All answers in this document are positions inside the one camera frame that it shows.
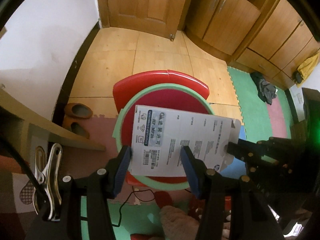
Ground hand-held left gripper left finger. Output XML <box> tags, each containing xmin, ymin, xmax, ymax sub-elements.
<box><xmin>25</xmin><ymin>145</ymin><xmax>132</xmax><ymax>240</ymax></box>

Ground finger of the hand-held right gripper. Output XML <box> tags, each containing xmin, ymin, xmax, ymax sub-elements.
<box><xmin>226</xmin><ymin>142</ymin><xmax>258</xmax><ymax>174</ymax></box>
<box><xmin>237</xmin><ymin>137</ymin><xmax>304</xmax><ymax>159</ymax></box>

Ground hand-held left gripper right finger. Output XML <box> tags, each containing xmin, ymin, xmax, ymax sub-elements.
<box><xmin>180</xmin><ymin>145</ymin><xmax>285</xmax><ymax>240</ymax></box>

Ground white printed cardboard package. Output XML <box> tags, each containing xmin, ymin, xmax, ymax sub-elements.
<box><xmin>130</xmin><ymin>104</ymin><xmax>242</xmax><ymax>178</ymax></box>

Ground red basin green rim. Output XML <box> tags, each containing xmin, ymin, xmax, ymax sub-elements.
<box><xmin>112</xmin><ymin>83</ymin><xmax>215</xmax><ymax>190</ymax></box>

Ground colourful foam mat tiles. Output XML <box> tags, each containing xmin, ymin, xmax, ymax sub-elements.
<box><xmin>75</xmin><ymin>66</ymin><xmax>300</xmax><ymax>240</ymax></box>

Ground beige fleece clothing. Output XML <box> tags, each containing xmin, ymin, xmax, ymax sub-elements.
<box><xmin>159</xmin><ymin>205</ymin><xmax>200</xmax><ymax>240</ymax></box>

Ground grey crumpled cloth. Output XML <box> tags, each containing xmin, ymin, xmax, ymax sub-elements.
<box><xmin>250</xmin><ymin>71</ymin><xmax>277</xmax><ymax>105</ymax></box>

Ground brown slipper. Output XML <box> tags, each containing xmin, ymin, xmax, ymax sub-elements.
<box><xmin>64</xmin><ymin>103</ymin><xmax>92</xmax><ymax>118</ymax></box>
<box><xmin>62</xmin><ymin>121</ymin><xmax>90</xmax><ymax>139</ymax></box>

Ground metal spring clip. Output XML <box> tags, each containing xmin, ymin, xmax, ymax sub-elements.
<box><xmin>33</xmin><ymin>143</ymin><xmax>63</xmax><ymax>222</ymax></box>

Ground yellow cloth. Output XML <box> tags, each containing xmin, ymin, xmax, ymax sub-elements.
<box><xmin>294</xmin><ymin>52</ymin><xmax>320</xmax><ymax>84</ymax></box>

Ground red plastic stool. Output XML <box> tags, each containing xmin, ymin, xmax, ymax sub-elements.
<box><xmin>112</xmin><ymin>70</ymin><xmax>210</xmax><ymax>188</ymax></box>

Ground checkered heart blanket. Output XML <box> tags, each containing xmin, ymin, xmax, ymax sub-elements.
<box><xmin>0</xmin><ymin>152</ymin><xmax>50</xmax><ymax>220</ymax></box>

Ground wooden cabinet unit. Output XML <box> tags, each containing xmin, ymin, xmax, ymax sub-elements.
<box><xmin>185</xmin><ymin>0</ymin><xmax>320</xmax><ymax>90</ymax></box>

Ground wooden door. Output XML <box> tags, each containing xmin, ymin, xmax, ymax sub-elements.
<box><xmin>96</xmin><ymin>0</ymin><xmax>198</xmax><ymax>39</ymax></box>

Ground thin black floor wire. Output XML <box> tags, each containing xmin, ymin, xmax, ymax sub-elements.
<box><xmin>110</xmin><ymin>187</ymin><xmax>155</xmax><ymax>228</ymax></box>

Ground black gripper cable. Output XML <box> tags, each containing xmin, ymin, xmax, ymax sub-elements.
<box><xmin>0</xmin><ymin>135</ymin><xmax>50</xmax><ymax>200</ymax></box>

